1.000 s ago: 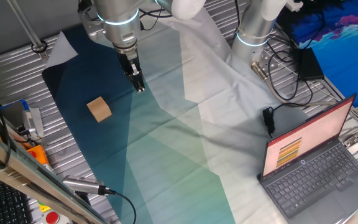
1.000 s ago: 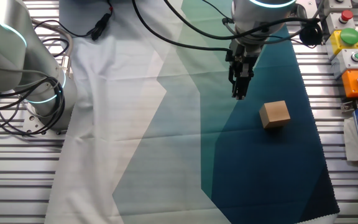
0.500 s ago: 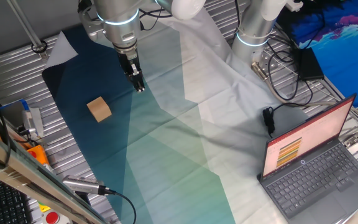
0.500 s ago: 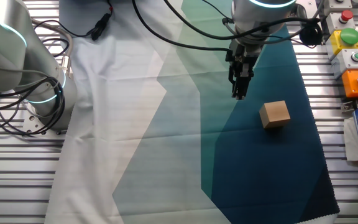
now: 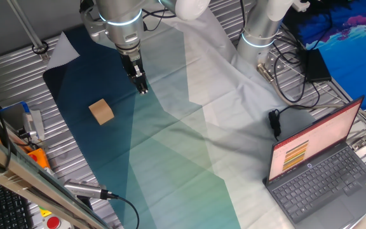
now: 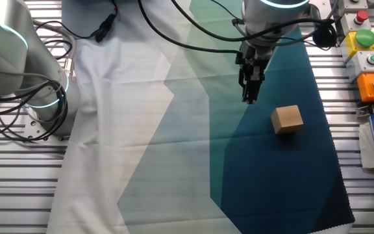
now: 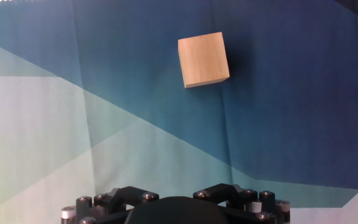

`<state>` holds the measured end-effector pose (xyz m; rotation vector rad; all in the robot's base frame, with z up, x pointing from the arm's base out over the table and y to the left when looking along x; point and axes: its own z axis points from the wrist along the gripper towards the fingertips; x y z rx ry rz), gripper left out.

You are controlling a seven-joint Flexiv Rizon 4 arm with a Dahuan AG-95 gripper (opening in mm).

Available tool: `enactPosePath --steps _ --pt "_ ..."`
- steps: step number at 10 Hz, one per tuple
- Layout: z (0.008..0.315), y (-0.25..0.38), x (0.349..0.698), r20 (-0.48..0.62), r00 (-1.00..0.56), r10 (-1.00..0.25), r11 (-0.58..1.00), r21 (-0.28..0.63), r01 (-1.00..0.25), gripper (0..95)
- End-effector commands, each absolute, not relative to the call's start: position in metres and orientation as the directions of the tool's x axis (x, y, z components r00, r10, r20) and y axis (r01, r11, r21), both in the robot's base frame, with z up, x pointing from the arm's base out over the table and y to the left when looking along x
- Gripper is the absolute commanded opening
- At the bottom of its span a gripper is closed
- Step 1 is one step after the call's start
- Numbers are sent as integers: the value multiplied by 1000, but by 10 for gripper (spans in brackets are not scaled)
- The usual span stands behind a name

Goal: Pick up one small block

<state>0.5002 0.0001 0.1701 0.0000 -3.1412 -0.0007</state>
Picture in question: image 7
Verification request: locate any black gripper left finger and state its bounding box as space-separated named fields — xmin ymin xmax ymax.
xmin=60 ymin=185 xmax=160 ymax=224

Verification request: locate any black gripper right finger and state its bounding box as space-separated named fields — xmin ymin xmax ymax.
xmin=193 ymin=183 xmax=291 ymax=224

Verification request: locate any small wooden cube block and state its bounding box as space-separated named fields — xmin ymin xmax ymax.
xmin=177 ymin=31 xmax=231 ymax=89

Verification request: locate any blue green gradient tablecloth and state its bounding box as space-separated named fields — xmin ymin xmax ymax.
xmin=0 ymin=0 xmax=358 ymax=224

